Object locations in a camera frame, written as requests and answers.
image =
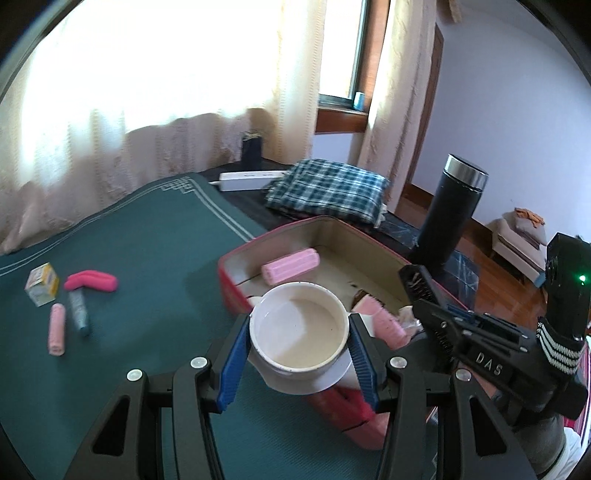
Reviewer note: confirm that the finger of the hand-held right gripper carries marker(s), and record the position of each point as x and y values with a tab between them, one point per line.
429	310
466	316

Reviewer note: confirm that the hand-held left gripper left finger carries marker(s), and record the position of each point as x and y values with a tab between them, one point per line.
233	364

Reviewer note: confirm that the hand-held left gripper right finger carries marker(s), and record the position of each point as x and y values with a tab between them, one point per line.
362	360

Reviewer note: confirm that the pink velcro hair roller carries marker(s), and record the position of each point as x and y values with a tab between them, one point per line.
392	330

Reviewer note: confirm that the white cup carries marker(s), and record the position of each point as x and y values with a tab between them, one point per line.
300	332

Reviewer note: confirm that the red tin box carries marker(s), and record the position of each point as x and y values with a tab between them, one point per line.
341	272

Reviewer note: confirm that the person's right hand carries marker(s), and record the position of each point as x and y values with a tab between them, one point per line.
542	438

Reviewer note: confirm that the white rolled bandage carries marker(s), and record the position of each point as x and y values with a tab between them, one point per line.
408	318

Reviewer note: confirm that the long magenta foam roller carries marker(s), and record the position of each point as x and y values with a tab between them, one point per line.
355	404

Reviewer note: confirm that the pink brush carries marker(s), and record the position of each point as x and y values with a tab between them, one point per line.
371	307

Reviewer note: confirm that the beige sofa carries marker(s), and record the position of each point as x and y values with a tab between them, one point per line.
512	240

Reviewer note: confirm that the black thermos bottle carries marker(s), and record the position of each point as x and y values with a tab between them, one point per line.
443	221

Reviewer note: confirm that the orange cloth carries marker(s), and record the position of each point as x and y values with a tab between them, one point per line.
528	214

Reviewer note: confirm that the thick light pink foam roller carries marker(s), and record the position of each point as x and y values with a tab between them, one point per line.
291	266

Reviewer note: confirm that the green desk mat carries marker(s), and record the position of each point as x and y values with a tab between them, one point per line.
152	258

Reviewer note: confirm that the green plaid cloth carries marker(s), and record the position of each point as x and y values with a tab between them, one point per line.
328	189

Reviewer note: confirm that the grey blue tube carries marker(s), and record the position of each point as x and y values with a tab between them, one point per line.
79	316

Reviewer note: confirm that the bent magenta foam roller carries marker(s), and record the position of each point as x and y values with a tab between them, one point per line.
92	280

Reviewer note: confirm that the thin light pink foam roller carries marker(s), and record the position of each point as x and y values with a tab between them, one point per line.
57	328

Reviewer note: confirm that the white power strip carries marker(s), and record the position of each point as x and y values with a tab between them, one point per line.
249	180

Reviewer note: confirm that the small pale green box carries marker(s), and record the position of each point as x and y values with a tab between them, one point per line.
41	284

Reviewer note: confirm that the beige patterned curtain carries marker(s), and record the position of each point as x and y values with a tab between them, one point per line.
397	101
138	161

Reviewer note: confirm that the small blue cup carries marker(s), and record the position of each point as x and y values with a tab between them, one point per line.
359	101

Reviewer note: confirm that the wooden window frame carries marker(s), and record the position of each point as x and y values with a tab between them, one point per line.
337	120

